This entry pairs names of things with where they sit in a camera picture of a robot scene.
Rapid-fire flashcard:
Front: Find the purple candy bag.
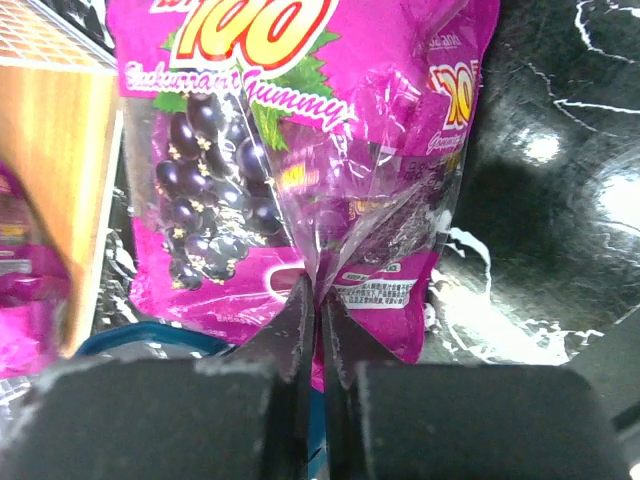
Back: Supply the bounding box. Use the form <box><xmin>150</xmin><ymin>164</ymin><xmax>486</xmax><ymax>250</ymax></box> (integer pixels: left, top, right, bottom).
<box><xmin>1</xmin><ymin>164</ymin><xmax>71</xmax><ymax>379</ymax></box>
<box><xmin>106</xmin><ymin>1</ymin><xmax>501</xmax><ymax>362</ymax></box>

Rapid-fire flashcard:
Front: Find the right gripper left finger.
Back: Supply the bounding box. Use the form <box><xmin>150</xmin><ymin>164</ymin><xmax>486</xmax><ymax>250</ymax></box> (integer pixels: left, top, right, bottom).
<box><xmin>1</xmin><ymin>277</ymin><xmax>315</xmax><ymax>479</ymax></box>

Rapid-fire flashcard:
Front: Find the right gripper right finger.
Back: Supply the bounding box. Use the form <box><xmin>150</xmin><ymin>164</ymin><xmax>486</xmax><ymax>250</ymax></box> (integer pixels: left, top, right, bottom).
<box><xmin>320</xmin><ymin>292</ymin><xmax>630</xmax><ymax>479</ymax></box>

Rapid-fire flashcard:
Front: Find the white wire wooden shelf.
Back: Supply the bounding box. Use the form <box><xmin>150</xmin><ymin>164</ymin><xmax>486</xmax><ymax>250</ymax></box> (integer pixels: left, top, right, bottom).
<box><xmin>1</xmin><ymin>1</ymin><xmax>123</xmax><ymax>356</ymax></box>

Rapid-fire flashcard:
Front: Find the blue white cup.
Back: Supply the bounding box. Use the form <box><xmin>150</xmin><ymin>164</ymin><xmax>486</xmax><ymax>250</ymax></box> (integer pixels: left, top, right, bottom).
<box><xmin>74</xmin><ymin>322</ymin><xmax>329</xmax><ymax>479</ymax></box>

